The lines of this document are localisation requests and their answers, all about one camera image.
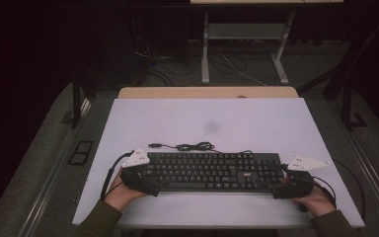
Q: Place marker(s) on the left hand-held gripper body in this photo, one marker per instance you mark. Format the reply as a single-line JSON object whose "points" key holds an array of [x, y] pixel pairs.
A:
{"points": [[135, 171]]}

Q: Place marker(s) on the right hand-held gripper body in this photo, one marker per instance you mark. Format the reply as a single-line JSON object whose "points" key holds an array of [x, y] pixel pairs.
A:
{"points": [[301, 181]]}

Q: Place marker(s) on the black floor socket frame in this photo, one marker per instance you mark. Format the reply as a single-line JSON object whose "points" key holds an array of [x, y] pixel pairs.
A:
{"points": [[80, 152]]}

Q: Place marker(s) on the black metal stand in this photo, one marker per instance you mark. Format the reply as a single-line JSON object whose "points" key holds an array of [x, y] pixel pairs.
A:
{"points": [[76, 98], [347, 82]]}

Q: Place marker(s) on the grey metal desk frame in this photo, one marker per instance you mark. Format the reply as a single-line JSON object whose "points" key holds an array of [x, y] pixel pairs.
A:
{"points": [[243, 31]]}

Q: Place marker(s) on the person's left hand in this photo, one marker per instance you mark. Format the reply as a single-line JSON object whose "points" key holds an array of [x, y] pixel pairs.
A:
{"points": [[120, 196]]}

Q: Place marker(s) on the person's right hand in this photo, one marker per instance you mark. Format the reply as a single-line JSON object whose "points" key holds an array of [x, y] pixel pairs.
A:
{"points": [[316, 202]]}

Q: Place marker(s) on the aluminium floor rail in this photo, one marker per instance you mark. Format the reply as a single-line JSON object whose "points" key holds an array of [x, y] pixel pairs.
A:
{"points": [[46, 184], [375, 184]]}

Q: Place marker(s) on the black computer keyboard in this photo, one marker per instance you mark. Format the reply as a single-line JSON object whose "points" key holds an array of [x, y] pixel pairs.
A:
{"points": [[204, 171]]}

